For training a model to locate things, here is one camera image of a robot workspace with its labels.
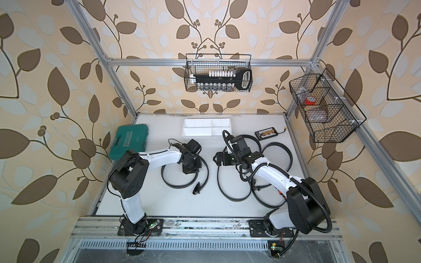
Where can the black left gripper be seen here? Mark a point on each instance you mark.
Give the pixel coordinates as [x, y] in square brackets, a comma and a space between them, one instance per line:
[186, 170]

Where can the black parallel charging board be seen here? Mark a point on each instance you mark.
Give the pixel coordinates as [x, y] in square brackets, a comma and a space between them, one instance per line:
[268, 133]

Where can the wire basket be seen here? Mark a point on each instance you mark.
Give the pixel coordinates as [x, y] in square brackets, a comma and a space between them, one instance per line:
[335, 116]
[204, 62]

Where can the right wire basket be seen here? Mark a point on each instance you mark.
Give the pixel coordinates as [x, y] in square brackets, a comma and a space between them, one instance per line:
[335, 116]

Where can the white divided storage box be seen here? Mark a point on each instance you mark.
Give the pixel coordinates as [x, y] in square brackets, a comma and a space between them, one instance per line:
[205, 127]

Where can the red item in basket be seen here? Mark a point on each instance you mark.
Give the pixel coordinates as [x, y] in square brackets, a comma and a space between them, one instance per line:
[310, 100]

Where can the black socket holder set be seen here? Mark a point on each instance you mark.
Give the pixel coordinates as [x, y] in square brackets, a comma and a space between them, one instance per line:
[231, 80]

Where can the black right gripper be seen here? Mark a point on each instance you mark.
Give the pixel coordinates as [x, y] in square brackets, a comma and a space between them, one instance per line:
[220, 157]

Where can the green tool case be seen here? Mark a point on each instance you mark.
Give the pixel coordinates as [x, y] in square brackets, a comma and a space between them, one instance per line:
[129, 137]

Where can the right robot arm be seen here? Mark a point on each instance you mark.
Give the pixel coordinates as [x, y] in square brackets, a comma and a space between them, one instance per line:
[304, 208]

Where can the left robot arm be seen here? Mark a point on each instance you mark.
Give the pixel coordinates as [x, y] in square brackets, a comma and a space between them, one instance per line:
[129, 175]

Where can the back wire basket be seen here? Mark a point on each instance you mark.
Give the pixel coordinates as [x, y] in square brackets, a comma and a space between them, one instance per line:
[204, 62]

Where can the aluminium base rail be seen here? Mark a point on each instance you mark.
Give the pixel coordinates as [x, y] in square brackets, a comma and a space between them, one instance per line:
[184, 228]

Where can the aluminium frame post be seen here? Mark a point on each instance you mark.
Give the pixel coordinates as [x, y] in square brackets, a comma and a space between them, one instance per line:
[76, 10]

